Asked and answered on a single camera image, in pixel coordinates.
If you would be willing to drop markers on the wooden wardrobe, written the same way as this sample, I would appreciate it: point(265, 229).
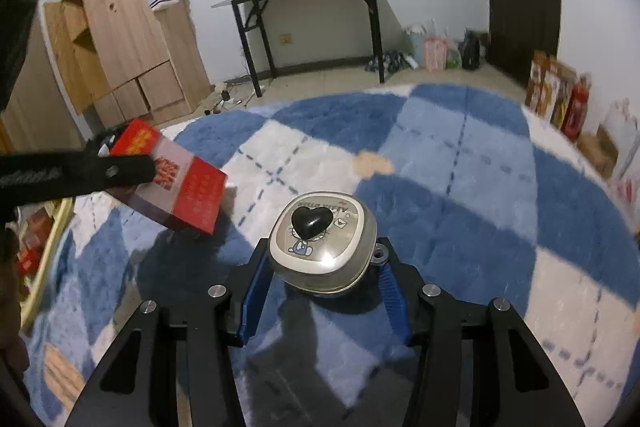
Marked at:
point(130, 17)

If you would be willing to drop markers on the checkered cloth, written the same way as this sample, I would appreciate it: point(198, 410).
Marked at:
point(390, 62)

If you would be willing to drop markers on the person's left forearm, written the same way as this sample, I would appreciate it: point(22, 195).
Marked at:
point(10, 297)

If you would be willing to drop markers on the black bag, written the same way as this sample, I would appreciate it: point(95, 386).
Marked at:
point(472, 52)

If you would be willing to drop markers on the yellow wall socket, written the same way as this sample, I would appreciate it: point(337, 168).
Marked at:
point(286, 40)

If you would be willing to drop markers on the red fire extinguisher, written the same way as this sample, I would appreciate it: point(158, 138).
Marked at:
point(577, 112)

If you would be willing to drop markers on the green plastic bag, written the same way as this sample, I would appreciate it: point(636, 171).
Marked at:
point(453, 59)

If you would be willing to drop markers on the brown cardboard box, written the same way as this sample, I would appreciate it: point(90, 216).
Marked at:
point(597, 152)

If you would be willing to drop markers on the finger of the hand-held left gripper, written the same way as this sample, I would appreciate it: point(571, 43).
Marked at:
point(125, 172)
point(100, 144)

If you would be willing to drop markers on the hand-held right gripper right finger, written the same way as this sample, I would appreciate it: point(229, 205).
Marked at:
point(395, 302)

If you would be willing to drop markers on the red and white box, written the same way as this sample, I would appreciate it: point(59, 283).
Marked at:
point(195, 197)

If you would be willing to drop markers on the pink paper bag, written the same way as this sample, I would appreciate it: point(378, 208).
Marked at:
point(435, 54)

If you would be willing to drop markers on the cartoon compact case black heart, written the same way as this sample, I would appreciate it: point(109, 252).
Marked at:
point(320, 247)

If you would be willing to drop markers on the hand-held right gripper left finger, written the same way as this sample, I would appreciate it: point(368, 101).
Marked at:
point(252, 302)

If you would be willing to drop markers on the blue checkered plush blanket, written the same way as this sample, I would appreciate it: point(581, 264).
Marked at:
point(450, 207)

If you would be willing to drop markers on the printed cardboard box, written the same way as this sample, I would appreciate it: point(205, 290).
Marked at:
point(542, 87)

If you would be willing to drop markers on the white red plastic bag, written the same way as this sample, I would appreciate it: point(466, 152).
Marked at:
point(627, 197)

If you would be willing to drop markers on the yellow plastic tray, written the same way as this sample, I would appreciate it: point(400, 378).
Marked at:
point(47, 267)

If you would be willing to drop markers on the tan printed label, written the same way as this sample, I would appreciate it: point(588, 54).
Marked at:
point(62, 377)

